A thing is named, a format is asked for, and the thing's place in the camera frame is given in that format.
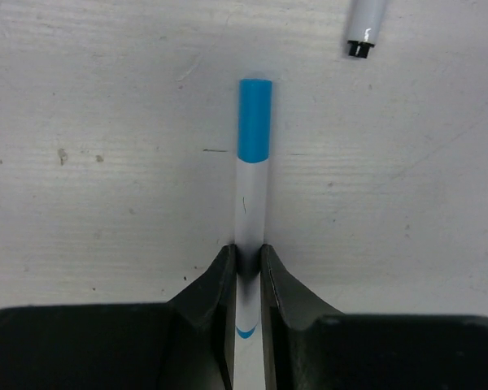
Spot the black capped white marker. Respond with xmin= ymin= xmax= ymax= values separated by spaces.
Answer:
xmin=346 ymin=0 xmax=390 ymax=59

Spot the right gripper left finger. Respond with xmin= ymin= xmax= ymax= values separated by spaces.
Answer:
xmin=0 ymin=245 xmax=236 ymax=389

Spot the blue capped white marker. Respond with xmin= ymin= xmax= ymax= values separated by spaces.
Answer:
xmin=233 ymin=77 xmax=272 ymax=389

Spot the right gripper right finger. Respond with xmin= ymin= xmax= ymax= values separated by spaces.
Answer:
xmin=259 ymin=245 xmax=488 ymax=389

